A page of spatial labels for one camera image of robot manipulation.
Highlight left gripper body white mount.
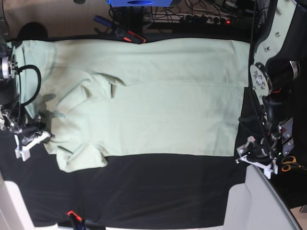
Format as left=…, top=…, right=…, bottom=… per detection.
left=236, top=136, right=278, bottom=179

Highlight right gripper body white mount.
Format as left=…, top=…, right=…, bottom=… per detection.
left=13, top=115, right=55, bottom=161

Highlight light green T-shirt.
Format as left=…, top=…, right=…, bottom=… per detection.
left=16, top=38, right=249, bottom=173

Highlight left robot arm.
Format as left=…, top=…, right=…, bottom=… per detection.
left=236, top=0, right=307, bottom=178

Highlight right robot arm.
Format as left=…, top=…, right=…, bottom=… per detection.
left=0, top=1, right=54, bottom=161

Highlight grey white chair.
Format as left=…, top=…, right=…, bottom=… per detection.
left=223, top=165, right=301, bottom=230

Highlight white furniture left corner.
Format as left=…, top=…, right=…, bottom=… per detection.
left=0, top=177, right=59, bottom=230

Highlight red clamp bottom edge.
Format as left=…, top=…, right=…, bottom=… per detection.
left=67, top=210, right=83, bottom=222

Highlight black table cloth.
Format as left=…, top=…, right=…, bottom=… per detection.
left=0, top=33, right=307, bottom=228

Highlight red black clamp top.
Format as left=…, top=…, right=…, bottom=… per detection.
left=115, top=28, right=146, bottom=44

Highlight white power strip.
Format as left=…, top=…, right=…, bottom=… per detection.
left=179, top=13, right=233, bottom=25

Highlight blue box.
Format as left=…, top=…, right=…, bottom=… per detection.
left=106, top=0, right=181, bottom=7

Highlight orange handled scissors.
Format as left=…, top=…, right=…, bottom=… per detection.
left=281, top=156, right=307, bottom=173

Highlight blue handled tool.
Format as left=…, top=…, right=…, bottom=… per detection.
left=93, top=15, right=113, bottom=28

